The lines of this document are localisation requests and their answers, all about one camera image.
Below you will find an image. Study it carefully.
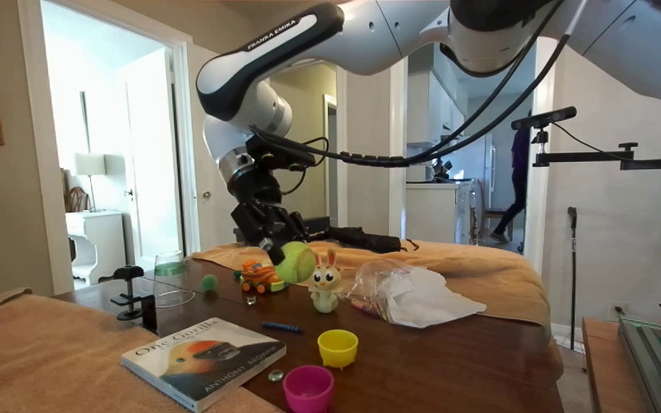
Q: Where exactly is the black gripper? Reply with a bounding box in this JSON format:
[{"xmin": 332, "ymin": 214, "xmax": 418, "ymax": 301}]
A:
[{"xmin": 226, "ymin": 155, "xmax": 309, "ymax": 265}]

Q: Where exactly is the green ball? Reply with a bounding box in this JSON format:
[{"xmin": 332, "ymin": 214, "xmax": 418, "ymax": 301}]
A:
[{"xmin": 272, "ymin": 238, "xmax": 318, "ymax": 286}]

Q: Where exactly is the orange tiger toy car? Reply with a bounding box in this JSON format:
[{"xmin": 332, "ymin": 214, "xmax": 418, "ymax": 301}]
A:
[{"xmin": 233, "ymin": 257, "xmax": 288, "ymax": 298}]

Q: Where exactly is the pale bunny figurine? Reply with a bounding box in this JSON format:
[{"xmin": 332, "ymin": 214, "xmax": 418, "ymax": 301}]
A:
[{"xmin": 304, "ymin": 247, "xmax": 343, "ymax": 316}]

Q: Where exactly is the long black case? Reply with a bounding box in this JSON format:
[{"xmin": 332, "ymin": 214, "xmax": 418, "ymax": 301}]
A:
[{"xmin": 297, "ymin": 215, "xmax": 405, "ymax": 254}]

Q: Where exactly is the blue pen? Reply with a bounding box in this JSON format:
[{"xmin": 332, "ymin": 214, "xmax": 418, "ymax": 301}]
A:
[{"xmin": 259, "ymin": 319, "xmax": 304, "ymax": 335}]

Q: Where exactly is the clear zip bag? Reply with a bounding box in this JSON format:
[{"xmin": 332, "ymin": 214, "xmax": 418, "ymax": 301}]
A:
[{"xmin": 347, "ymin": 254, "xmax": 425, "ymax": 319}]

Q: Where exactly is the clear plastic cup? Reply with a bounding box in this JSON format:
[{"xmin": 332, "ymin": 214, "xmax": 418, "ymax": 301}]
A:
[{"xmin": 151, "ymin": 254, "xmax": 199, "ymax": 337}]

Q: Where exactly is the yellow plastic cup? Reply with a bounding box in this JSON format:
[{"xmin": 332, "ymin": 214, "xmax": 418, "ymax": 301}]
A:
[{"xmin": 313, "ymin": 328, "xmax": 359, "ymax": 371}]

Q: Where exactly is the One Gorilla picture book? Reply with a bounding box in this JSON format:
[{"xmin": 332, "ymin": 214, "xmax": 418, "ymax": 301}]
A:
[{"xmin": 118, "ymin": 314, "xmax": 288, "ymax": 413}]

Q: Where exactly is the black table clamp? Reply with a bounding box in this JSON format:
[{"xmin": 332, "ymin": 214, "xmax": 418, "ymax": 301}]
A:
[{"xmin": 95, "ymin": 263, "xmax": 157, "ymax": 335}]

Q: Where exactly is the pink plastic cup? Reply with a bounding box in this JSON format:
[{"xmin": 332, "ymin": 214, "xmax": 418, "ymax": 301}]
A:
[{"xmin": 280, "ymin": 363, "xmax": 337, "ymax": 413}]

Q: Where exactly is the white plastic bag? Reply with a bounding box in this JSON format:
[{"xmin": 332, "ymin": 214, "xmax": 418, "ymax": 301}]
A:
[{"xmin": 378, "ymin": 263, "xmax": 489, "ymax": 329}]

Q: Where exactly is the white table lamp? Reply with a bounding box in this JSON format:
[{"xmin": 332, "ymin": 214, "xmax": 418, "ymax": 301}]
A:
[{"xmin": 73, "ymin": 150, "xmax": 109, "ymax": 214}]

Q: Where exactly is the orange towel with label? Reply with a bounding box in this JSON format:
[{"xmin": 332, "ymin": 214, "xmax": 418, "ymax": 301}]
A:
[{"xmin": 191, "ymin": 238, "xmax": 553, "ymax": 329}]

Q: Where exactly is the person in dark clothes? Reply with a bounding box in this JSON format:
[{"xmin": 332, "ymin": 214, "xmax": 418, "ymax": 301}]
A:
[{"xmin": 489, "ymin": 113, "xmax": 534, "ymax": 247}]

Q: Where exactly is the plain orange towel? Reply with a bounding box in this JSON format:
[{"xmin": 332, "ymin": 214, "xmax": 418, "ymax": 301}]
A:
[{"xmin": 0, "ymin": 288, "xmax": 281, "ymax": 413}]

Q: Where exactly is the black standing pole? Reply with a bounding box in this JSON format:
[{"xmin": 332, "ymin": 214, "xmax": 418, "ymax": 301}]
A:
[{"xmin": 567, "ymin": 203, "xmax": 580, "ymax": 354}]

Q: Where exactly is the wooden base platform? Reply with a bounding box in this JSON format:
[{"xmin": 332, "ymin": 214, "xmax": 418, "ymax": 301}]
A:
[{"xmin": 580, "ymin": 316, "xmax": 659, "ymax": 413}]

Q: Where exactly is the black cable bundle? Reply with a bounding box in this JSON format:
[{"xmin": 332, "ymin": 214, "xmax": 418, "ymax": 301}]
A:
[{"xmin": 248, "ymin": 0, "xmax": 578, "ymax": 173}]

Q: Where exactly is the black exterior camera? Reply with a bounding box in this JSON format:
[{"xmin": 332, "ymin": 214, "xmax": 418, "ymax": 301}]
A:
[{"xmin": 510, "ymin": 102, "xmax": 578, "ymax": 133}]

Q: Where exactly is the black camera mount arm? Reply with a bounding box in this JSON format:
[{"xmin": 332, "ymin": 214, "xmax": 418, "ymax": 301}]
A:
[{"xmin": 532, "ymin": 139, "xmax": 661, "ymax": 172}]

